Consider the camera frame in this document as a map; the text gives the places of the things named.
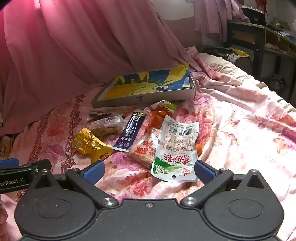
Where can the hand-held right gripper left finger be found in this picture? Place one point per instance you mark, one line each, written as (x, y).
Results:
(93, 172)

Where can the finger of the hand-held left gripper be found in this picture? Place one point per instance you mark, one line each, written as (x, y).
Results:
(27, 168)
(9, 162)

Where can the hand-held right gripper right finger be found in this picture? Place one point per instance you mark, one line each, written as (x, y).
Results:
(204, 172)

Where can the gold foil snack packet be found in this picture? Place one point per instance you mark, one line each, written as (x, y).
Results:
(90, 143)

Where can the white green snack packet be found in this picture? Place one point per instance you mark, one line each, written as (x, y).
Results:
(175, 148)

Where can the clear nut bar packet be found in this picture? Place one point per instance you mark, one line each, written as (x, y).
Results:
(105, 128)

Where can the rice cracker packet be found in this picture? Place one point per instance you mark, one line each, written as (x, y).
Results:
(143, 151)

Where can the navy blue stick packet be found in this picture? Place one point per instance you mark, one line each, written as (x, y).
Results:
(129, 132)

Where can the orange snack packet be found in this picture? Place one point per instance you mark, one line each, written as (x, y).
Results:
(157, 115)

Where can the cartoon print cardboard box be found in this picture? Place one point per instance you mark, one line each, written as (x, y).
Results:
(148, 84)

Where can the small orange snack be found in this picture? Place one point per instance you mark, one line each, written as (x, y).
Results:
(198, 149)

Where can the pink floral bedsheet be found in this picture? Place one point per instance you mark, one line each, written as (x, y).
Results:
(231, 120)

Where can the black fan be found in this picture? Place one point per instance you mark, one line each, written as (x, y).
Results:
(217, 52)

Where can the yellow bag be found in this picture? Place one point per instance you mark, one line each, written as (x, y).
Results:
(240, 52)

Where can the wooden desk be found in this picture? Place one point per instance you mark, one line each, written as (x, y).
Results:
(247, 34)

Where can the tied pink curtain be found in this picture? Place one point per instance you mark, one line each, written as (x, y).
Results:
(215, 16)

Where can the black box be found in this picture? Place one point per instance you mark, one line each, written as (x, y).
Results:
(254, 17)

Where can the red hanging ornament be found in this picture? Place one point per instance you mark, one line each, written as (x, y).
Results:
(261, 5)

